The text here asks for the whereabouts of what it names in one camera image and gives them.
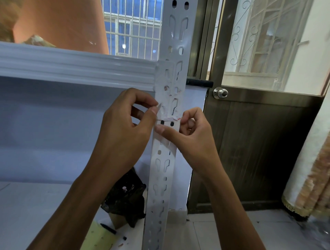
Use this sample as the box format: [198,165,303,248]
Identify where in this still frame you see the white slotted metal shelf upright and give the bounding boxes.
[141,0,198,250]

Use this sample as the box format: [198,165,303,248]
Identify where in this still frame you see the person's left hand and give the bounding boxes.
[90,88,160,179]

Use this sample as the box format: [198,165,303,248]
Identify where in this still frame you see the person's left forearm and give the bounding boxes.
[27,165,137,250]

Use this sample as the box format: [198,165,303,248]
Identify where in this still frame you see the yellow paper pad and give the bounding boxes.
[80,221,122,250]

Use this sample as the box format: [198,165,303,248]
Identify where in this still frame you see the rolled patterned rug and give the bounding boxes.
[281,103,330,220]

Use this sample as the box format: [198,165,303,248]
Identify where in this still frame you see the person's right hand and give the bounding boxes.
[154,107,228,181]

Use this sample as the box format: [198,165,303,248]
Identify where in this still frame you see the small white plastic clip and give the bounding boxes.
[155,103,182,123]

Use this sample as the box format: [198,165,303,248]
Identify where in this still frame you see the person's right forearm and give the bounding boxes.
[192,170,267,250]

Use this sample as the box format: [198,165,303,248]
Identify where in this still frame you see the white metal shelf beam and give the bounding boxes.
[0,41,158,91]

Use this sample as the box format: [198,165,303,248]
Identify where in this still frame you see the black rod end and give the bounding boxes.
[186,79,214,88]

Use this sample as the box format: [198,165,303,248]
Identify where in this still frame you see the brown metal door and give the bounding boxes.
[186,0,330,215]

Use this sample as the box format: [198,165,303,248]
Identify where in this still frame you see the silver round door knob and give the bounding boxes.
[213,87,229,100]

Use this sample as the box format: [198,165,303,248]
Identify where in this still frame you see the black marker pen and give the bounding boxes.
[100,223,118,235]

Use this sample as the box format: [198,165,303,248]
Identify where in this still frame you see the window with white bars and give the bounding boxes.
[101,0,164,61]

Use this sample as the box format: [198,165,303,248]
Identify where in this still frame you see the orange curtain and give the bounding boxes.
[0,0,110,55]

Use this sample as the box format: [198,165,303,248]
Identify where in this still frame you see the black plastic bag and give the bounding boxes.
[101,167,147,229]

